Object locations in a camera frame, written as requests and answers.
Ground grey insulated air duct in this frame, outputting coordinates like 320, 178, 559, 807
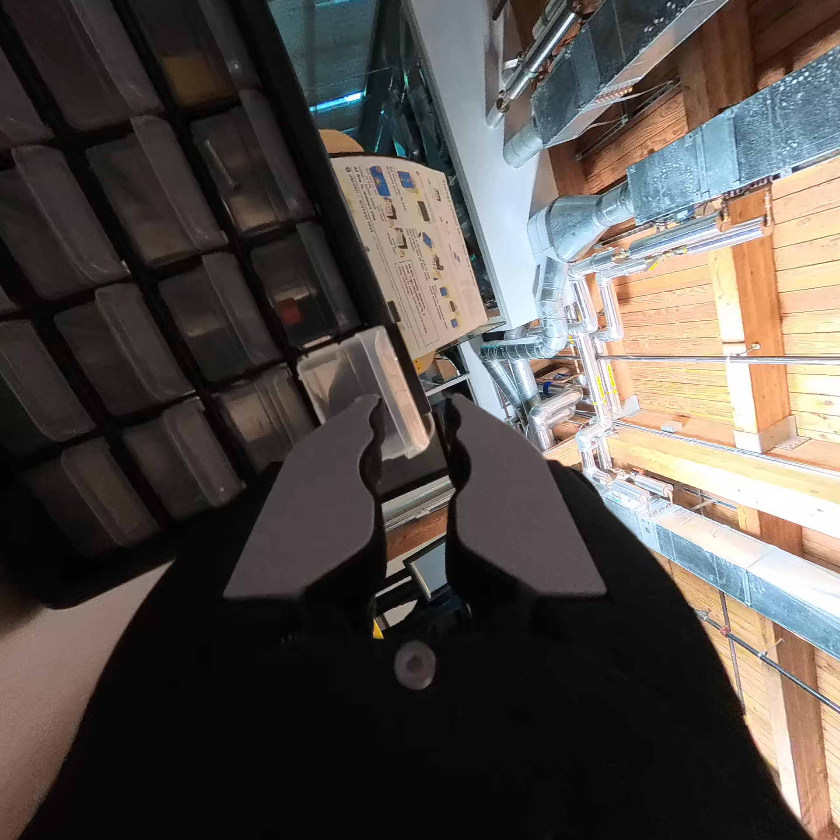
600, 489, 840, 660
626, 49, 840, 224
530, 0, 729, 148

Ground wooden poster board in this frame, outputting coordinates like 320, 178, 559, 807
318, 129, 460, 383

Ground silver ceiling pipes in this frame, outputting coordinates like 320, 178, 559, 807
489, 0, 585, 126

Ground silver round duct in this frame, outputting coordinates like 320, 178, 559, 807
479, 184, 637, 454

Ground mustard yellow block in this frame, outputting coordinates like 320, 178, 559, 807
161, 54, 221, 107

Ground small metal screw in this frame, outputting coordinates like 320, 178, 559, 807
203, 138, 237, 191

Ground thin metal conduit rod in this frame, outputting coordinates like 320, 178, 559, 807
597, 351, 840, 366

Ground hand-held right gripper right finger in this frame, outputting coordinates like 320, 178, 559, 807
444, 394, 608, 631

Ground clear plastic drawer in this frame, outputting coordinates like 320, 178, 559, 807
297, 326, 435, 462

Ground black drawer cabinet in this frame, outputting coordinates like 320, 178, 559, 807
0, 0, 454, 611

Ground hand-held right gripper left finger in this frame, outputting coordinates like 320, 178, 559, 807
222, 394, 388, 634

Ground silver pipe bundle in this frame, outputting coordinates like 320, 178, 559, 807
571, 217, 769, 473

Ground set of clear drawers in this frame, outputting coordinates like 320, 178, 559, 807
0, 0, 362, 559

